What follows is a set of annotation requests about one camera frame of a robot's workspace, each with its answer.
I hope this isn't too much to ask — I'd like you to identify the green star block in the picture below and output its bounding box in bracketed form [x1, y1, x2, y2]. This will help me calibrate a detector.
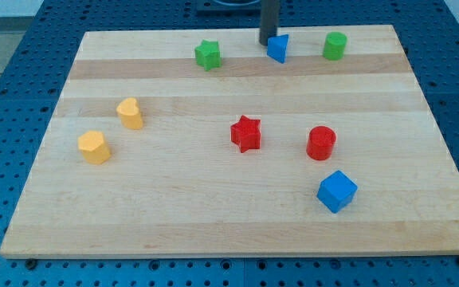
[194, 40, 222, 71]

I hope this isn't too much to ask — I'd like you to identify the yellow heart block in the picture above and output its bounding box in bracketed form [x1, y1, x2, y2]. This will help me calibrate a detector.
[116, 97, 143, 130]

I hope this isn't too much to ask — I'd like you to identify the blue cube block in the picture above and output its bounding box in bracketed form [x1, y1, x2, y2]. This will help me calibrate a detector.
[316, 170, 358, 214]

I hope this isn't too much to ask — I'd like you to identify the green cylinder block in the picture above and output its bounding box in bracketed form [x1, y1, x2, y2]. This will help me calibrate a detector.
[323, 31, 347, 61]

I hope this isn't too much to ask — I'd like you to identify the red cylinder block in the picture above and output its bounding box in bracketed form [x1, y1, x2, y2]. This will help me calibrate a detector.
[306, 126, 336, 161]

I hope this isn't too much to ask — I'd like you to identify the red star block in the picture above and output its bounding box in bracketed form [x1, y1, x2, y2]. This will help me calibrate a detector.
[230, 115, 261, 153]

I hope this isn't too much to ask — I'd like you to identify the yellow hexagon block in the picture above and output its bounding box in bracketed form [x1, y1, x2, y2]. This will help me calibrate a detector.
[77, 130, 112, 165]

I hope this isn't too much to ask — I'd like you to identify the blue triangle block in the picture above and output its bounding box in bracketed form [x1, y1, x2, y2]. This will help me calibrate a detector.
[267, 34, 289, 64]

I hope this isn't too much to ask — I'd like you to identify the light wooden board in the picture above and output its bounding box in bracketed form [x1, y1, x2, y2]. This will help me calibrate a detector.
[0, 25, 459, 259]

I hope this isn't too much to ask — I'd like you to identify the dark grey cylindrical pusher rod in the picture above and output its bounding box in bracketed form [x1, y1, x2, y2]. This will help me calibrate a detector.
[259, 0, 281, 46]

